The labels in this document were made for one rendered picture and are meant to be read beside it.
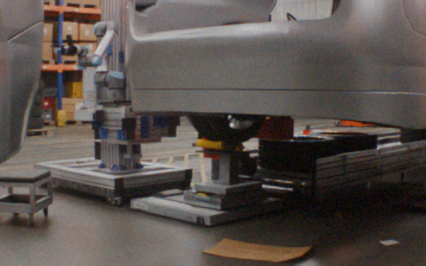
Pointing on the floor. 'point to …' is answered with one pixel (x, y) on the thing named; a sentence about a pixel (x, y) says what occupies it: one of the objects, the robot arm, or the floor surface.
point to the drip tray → (423, 203)
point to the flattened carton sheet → (235, 250)
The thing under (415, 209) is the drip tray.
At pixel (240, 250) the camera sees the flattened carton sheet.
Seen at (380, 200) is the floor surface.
